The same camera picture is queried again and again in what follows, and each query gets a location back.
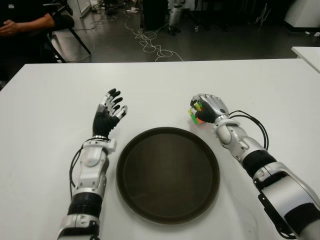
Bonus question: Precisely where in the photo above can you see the robot left hand black silver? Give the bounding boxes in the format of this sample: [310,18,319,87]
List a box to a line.
[92,87,129,140]

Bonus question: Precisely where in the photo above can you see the robot right hand black silver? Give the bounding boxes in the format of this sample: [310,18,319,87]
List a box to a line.
[189,93,230,125]

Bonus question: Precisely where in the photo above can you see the person's bare hand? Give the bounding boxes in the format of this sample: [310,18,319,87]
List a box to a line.
[0,19,20,38]

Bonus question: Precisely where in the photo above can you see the multicoloured Rubik's cube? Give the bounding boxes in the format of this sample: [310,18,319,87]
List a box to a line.
[187,101,205,125]

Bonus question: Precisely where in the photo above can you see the person's bare forearm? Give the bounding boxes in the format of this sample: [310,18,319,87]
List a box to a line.
[9,13,55,36]

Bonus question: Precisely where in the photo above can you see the round dark brown plate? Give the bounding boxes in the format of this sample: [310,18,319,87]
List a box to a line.
[116,126,221,225]

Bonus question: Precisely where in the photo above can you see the person's black clothed body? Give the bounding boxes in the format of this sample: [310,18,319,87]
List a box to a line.
[0,0,56,85]

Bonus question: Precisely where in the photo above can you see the black chair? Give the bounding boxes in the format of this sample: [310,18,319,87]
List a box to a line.
[42,0,92,63]

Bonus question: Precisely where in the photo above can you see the white board panel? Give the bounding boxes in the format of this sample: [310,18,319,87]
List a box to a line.
[67,0,105,18]

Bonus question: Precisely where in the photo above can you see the grey metal leaning stand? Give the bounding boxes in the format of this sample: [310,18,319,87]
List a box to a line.
[254,2,272,26]

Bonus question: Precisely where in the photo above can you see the white side table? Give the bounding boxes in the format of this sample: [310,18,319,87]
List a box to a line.
[291,46,320,76]

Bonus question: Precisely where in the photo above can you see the black cabinet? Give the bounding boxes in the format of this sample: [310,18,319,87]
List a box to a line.
[142,0,171,31]

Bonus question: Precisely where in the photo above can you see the white machine housing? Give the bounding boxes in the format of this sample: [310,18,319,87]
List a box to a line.
[284,0,320,28]

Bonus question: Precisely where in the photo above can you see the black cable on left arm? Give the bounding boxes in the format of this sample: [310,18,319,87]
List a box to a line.
[69,147,86,198]

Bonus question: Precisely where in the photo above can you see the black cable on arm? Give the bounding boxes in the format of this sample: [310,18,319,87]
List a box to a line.
[69,147,86,198]
[228,109,270,151]

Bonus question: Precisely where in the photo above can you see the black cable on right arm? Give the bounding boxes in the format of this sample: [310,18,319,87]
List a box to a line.
[228,109,270,151]

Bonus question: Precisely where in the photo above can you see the white tangled floor cable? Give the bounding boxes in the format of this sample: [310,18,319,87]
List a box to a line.
[124,14,185,63]

